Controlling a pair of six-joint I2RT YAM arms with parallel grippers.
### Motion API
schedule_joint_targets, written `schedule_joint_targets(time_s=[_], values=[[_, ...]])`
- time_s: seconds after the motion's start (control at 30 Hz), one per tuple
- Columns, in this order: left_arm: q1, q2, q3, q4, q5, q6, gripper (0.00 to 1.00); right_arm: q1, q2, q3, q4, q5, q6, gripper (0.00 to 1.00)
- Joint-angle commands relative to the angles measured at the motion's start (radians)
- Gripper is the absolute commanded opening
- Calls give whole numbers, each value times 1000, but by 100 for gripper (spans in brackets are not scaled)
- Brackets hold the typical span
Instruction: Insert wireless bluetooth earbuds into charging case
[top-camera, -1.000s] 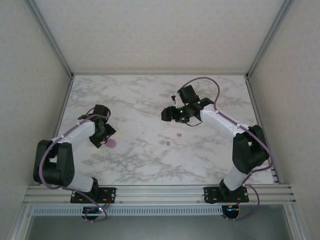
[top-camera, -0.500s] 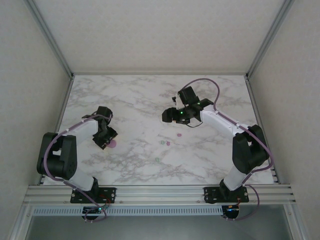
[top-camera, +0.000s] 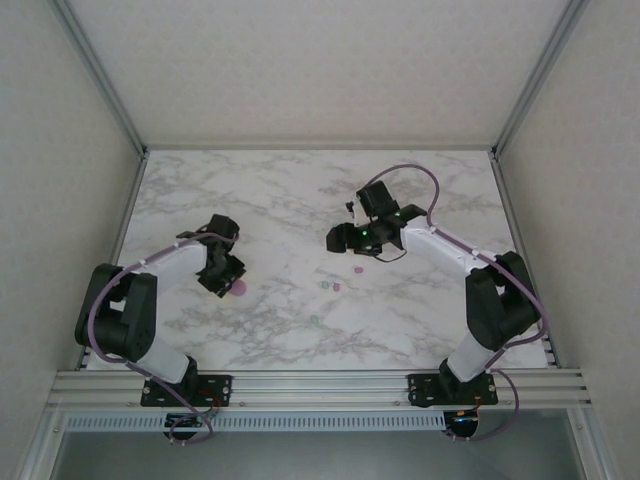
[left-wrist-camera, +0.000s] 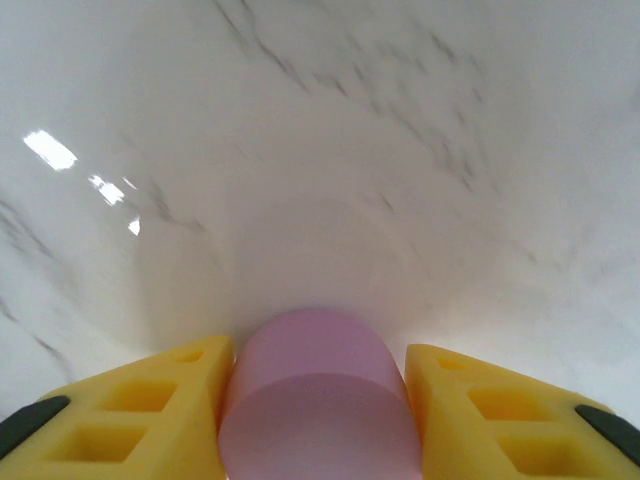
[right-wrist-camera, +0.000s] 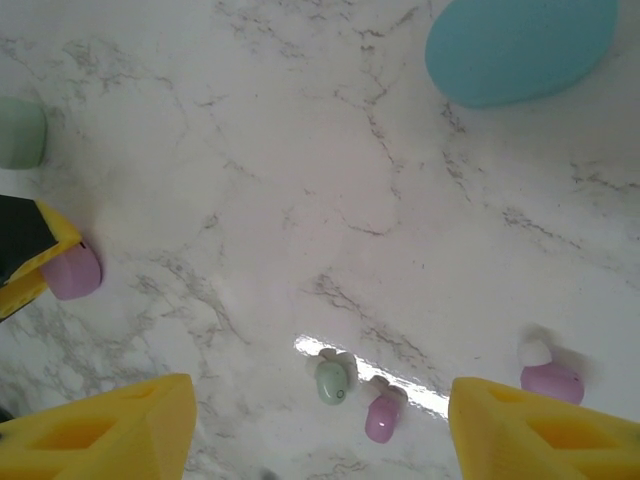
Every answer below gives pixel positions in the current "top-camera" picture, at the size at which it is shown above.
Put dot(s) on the aluminium frame leg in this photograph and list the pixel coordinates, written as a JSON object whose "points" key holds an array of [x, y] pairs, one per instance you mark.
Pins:
{"points": [[42, 440], [592, 445]]}

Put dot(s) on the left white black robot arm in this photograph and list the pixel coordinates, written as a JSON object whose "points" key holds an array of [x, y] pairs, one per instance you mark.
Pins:
{"points": [[125, 325]]}

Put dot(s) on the wide aluminium mounting rail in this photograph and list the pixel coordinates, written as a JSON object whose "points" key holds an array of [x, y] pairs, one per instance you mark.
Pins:
{"points": [[320, 385]]}

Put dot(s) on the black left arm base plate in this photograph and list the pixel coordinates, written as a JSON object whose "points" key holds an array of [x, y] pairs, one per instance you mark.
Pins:
{"points": [[220, 387]]}

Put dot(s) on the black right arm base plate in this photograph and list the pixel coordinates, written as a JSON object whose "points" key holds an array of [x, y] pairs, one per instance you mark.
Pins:
{"points": [[425, 387]]}

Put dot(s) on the aluminium frame post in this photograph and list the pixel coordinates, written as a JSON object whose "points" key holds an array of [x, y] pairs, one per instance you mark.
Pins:
{"points": [[540, 75], [100, 75]]}

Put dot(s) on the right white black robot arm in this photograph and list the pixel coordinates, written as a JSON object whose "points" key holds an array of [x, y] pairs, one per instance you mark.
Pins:
{"points": [[480, 320]]}

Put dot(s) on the aluminium table side rail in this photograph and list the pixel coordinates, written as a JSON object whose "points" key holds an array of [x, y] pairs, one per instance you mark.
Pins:
{"points": [[504, 195], [123, 230]]}

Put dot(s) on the aluminium table end rail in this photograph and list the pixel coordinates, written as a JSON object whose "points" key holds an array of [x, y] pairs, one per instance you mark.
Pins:
{"points": [[320, 148]]}

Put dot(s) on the pink earbud charging case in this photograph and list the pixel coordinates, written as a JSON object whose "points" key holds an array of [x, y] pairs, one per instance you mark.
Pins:
{"points": [[240, 288]]}

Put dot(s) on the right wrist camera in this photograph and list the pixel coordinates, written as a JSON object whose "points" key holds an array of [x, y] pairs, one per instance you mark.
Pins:
{"points": [[353, 210]]}

